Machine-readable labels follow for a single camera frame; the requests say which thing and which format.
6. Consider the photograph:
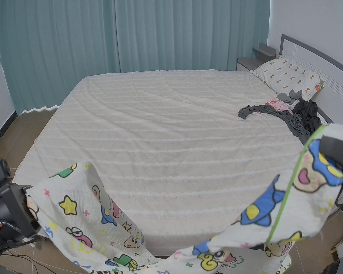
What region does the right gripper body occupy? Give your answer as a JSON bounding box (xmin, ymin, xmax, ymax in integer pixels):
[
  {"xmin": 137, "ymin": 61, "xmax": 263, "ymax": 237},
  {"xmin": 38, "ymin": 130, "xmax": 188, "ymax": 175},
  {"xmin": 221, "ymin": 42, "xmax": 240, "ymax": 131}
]
[{"xmin": 320, "ymin": 134, "xmax": 343, "ymax": 195}]

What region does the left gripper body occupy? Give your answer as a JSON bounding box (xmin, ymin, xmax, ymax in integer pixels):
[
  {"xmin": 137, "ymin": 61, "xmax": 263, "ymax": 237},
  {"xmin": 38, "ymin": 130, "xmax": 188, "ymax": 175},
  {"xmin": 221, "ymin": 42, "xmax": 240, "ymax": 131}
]
[{"xmin": 0, "ymin": 183, "xmax": 43, "ymax": 242}]

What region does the white printed garment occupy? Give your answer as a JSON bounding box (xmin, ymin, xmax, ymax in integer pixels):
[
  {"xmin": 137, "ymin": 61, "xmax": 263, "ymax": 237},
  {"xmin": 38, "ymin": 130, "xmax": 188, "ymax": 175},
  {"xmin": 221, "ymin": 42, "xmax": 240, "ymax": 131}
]
[{"xmin": 26, "ymin": 123, "xmax": 343, "ymax": 274}]

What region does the black garment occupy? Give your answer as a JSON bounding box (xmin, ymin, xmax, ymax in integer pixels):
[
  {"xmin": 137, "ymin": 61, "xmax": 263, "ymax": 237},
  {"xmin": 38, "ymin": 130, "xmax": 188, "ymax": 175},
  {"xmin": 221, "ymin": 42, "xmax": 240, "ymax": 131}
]
[{"xmin": 292, "ymin": 99, "xmax": 323, "ymax": 136}]

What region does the dark grey garment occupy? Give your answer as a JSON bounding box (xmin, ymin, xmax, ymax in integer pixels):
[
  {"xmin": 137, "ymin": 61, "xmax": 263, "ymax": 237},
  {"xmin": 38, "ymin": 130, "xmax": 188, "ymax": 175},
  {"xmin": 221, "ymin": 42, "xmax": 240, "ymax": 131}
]
[{"xmin": 237, "ymin": 104, "xmax": 314, "ymax": 144}]

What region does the light grey garment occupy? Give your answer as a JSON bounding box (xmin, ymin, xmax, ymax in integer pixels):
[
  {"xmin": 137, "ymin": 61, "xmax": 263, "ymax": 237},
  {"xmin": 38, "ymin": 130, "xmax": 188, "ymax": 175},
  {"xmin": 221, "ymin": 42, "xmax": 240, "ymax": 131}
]
[{"xmin": 276, "ymin": 89, "xmax": 304, "ymax": 104}]

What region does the pink garment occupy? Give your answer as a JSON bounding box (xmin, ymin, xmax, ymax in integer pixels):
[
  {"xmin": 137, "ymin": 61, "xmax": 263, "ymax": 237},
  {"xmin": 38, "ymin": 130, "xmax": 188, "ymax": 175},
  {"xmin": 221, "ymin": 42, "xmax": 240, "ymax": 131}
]
[{"xmin": 267, "ymin": 98, "xmax": 294, "ymax": 116}]

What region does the white printed pillow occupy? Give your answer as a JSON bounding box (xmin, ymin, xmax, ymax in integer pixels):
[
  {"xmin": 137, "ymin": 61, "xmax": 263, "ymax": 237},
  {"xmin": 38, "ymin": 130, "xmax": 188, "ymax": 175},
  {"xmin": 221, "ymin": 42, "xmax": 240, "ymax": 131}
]
[{"xmin": 250, "ymin": 55, "xmax": 326, "ymax": 101}]

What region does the grey bedside table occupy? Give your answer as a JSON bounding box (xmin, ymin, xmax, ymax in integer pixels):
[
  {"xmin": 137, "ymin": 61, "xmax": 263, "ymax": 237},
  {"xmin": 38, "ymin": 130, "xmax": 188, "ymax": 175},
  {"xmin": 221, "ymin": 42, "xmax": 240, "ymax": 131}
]
[{"xmin": 236, "ymin": 43, "xmax": 276, "ymax": 71}]

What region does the bed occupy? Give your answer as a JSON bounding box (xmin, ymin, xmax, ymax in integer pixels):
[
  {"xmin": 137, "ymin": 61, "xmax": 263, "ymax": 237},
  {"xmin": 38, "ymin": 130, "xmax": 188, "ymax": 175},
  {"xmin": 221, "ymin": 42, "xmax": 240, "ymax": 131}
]
[{"xmin": 13, "ymin": 34, "xmax": 343, "ymax": 257}]

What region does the blue-green curtain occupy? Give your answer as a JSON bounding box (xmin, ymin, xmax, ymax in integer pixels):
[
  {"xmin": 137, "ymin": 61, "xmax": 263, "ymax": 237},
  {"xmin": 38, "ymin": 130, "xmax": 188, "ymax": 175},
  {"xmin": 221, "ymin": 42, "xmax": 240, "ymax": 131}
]
[{"xmin": 0, "ymin": 0, "xmax": 271, "ymax": 115}]

